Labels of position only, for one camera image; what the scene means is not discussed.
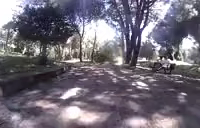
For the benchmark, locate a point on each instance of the wood of trees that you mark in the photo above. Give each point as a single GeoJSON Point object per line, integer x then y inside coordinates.
{"type": "Point", "coordinates": [48, 26]}

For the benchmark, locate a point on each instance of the grass verge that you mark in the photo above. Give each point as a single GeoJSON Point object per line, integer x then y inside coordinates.
{"type": "Point", "coordinates": [11, 63]}

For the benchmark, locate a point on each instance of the bench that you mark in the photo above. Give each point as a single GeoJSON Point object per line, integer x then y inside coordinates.
{"type": "Point", "coordinates": [163, 65]}

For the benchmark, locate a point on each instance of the large dark tree trunk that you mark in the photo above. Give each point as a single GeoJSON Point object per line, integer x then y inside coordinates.
{"type": "Point", "coordinates": [133, 43]}

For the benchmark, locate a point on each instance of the low stone kerb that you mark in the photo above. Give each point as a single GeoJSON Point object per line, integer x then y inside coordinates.
{"type": "Point", "coordinates": [28, 80]}

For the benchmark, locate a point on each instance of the brown dirt path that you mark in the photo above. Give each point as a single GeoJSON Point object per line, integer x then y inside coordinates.
{"type": "Point", "coordinates": [104, 96]}

